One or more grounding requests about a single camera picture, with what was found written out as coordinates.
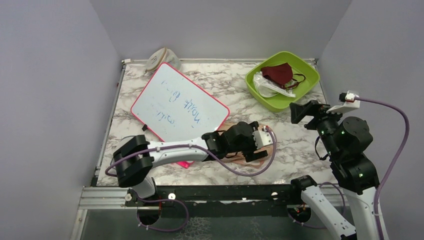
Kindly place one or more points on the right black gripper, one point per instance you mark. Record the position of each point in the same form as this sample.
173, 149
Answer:
311, 107

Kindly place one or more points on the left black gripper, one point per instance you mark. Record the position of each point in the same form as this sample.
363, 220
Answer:
251, 154

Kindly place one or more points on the peach floral mesh laundry bag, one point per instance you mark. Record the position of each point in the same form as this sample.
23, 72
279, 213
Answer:
221, 147

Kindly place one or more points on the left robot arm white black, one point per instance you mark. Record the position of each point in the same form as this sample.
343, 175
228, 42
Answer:
136, 156

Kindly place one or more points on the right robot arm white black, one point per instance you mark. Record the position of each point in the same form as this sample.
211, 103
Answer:
345, 141

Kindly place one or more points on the maroon bra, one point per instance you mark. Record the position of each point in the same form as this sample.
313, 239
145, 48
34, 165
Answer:
283, 76

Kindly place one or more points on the green plastic bin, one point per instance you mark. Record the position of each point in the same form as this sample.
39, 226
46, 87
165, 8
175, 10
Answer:
279, 103

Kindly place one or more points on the pink framed whiteboard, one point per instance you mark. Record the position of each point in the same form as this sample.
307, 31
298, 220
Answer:
174, 108

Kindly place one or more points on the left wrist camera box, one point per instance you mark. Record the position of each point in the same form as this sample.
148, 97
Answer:
262, 137

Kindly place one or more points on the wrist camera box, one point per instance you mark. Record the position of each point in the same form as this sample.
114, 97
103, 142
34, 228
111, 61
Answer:
350, 102
262, 137

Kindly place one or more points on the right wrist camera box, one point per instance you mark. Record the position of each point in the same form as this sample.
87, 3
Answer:
350, 102

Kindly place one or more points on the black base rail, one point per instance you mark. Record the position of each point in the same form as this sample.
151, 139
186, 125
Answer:
216, 201

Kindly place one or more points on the aluminium frame rail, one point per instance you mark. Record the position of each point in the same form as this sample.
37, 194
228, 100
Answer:
102, 198

